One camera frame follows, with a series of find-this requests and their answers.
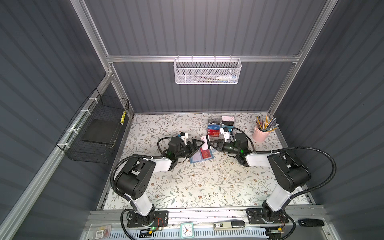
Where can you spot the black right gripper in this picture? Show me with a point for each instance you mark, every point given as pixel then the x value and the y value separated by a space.
pixel 221 145

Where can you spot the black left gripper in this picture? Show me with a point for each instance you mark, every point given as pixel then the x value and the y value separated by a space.
pixel 193 140

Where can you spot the blue leather card holder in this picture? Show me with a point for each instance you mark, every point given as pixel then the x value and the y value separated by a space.
pixel 201 156

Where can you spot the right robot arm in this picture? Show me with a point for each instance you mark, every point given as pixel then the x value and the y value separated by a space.
pixel 290 173

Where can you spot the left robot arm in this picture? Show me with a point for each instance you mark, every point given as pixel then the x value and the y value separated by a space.
pixel 132 175

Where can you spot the red VIP card in stand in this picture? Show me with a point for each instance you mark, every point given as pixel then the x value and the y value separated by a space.
pixel 213 133

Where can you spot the clear acrylic card display stand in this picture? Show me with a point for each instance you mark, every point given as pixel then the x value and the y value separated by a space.
pixel 215 124

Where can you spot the blue VIP card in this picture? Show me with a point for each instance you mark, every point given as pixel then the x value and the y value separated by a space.
pixel 213 127

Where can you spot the black card with gold lines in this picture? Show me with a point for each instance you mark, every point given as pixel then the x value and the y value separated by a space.
pixel 227 123

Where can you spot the pink VIP card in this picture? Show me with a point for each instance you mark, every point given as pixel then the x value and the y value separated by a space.
pixel 228 118

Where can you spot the pink metal pencil bucket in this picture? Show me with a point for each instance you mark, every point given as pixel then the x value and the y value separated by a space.
pixel 259 136

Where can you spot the markers in mesh basket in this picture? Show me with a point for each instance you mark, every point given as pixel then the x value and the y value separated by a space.
pixel 224 78

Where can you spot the grey black handheld device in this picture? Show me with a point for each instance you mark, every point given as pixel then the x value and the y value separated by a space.
pixel 229 225

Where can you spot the small white desk clock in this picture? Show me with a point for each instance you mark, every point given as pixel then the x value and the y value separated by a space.
pixel 187 230

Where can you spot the black remote device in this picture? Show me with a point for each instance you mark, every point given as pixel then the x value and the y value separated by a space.
pixel 311 223

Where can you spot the small label packet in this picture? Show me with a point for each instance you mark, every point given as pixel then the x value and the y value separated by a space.
pixel 103 232

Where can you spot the white wire mesh basket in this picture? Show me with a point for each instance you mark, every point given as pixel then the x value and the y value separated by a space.
pixel 185 69

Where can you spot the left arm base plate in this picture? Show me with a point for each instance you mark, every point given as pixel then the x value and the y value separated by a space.
pixel 154 219

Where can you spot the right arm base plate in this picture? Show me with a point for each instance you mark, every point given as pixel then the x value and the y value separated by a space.
pixel 266 216

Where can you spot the black wire wall basket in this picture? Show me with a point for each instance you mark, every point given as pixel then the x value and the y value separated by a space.
pixel 97 130

